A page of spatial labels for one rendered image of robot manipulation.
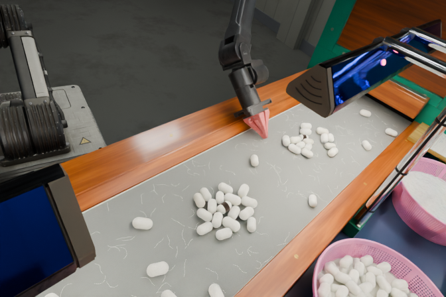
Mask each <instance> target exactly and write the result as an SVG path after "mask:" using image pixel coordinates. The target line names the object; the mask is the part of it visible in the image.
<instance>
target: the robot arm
mask: <svg viewBox="0 0 446 297"><path fill-rule="evenodd" d="M255 5H256V0H234V5H233V8H232V14H231V17H230V22H229V24H228V28H227V29H226V32H225V34H224V40H221V41H220V47H219V50H218V59H219V62H220V65H222V69H223V71H224V70H229V69H232V72H231V73H230V74H229V75H228V76H229V79H230V81H231V83H232V86H233V88H234V91H235V92H236V95H237V97H238V100H239V102H240V105H241V106H242V110H241V111H238V112H236V113H233V114H234V117H235V118H237V117H239V116H240V115H243V114H245V115H247V116H245V117H243V120H244V122H245V123H246V124H247V125H249V126H250V127H251V128H252V129H253V130H255V131H256V132H257V133H258V134H259V135H260V136H261V137H262V138H263V139H266V138H268V121H269V109H268V107H266V108H263V107H262V106H264V105H266V104H269V103H272V100H271V98H269V99H267V100H264V101H261V99H260V97H259V95H258V92H257V90H256V87H255V85H258V84H261V83H264V82H265V81H266V80H267V79H268V77H269V72H268V69H267V68H266V66H264V64H263V61H262V60H259V59H258V60H252V59H251V56H250V49H251V44H250V41H251V37H252V36H251V26H252V19H253V15H254V9H255ZM239 62H240V63H239ZM236 63H238V64H236ZM233 64H234V65H233ZM240 66H242V67H240ZM237 67H239V68H237ZM233 68H234V69H233Z"/></svg>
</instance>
